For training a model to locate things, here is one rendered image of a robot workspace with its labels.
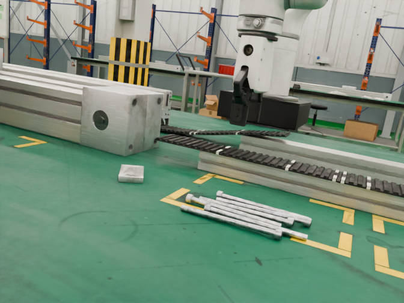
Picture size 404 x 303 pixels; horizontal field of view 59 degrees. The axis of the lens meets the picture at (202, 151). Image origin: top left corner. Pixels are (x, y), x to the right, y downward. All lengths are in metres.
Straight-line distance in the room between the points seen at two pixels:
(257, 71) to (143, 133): 0.23
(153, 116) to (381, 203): 0.36
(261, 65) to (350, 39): 7.63
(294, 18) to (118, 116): 0.75
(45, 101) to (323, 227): 0.48
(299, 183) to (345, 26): 7.86
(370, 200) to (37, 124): 0.53
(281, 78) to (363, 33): 7.16
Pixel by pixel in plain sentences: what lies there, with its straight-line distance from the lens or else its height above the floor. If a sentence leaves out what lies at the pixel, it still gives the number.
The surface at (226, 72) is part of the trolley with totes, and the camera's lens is 3.83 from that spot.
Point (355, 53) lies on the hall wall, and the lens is 8.25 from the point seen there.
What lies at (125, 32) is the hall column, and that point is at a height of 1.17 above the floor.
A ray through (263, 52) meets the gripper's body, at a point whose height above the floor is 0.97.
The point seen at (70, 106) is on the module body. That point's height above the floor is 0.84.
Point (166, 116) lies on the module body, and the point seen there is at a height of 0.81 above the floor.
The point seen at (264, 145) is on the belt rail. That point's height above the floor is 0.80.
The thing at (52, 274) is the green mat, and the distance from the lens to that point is 0.28.
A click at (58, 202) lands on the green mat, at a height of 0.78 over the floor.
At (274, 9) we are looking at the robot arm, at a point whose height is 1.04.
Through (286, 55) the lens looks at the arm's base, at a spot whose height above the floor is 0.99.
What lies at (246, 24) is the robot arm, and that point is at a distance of 0.69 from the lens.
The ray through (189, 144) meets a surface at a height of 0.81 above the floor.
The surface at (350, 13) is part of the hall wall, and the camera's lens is 8.35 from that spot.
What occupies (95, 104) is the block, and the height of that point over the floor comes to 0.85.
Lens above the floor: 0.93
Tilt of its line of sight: 13 degrees down
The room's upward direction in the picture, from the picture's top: 7 degrees clockwise
